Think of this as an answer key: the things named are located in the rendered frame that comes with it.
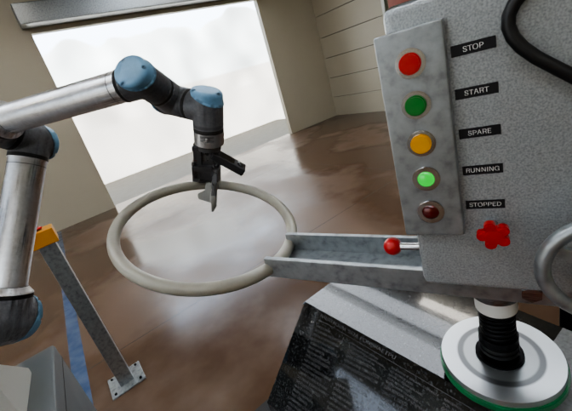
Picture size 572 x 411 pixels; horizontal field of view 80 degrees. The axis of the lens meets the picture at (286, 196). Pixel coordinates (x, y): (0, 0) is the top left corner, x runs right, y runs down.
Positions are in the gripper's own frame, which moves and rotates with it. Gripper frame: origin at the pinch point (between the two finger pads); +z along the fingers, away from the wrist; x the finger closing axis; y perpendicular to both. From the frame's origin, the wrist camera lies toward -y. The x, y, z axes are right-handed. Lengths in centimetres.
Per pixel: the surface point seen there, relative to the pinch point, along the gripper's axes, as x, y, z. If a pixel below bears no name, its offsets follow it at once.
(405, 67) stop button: 56, -30, -55
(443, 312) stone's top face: 41, -63, 7
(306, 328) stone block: 31, -30, 26
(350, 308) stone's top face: 32, -42, 16
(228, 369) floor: -20, -1, 129
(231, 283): 45.4, -8.4, -7.2
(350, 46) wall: -764, -222, 31
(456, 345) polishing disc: 55, -57, 0
